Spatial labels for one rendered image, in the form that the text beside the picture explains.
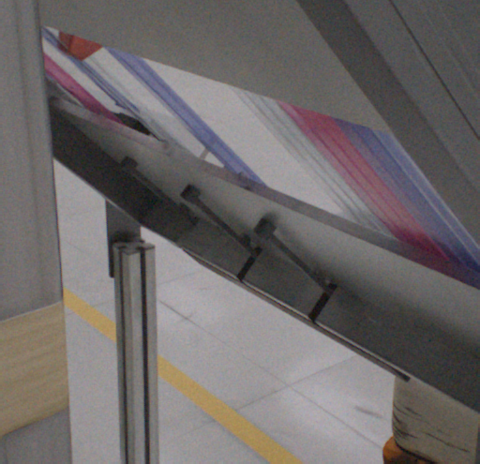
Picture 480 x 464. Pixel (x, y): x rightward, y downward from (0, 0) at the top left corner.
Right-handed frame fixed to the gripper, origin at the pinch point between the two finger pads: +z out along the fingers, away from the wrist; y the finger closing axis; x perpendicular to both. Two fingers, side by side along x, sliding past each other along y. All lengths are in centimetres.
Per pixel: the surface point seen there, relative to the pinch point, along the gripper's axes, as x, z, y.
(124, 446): 52, 35, -23
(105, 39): -7.7, 1.3, 15.8
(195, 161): 11.4, 2.6, 6.5
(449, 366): 29.7, 6.4, 26.0
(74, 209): 138, 12, -182
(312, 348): 136, 11, -66
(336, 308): 29.9, 6.7, 13.2
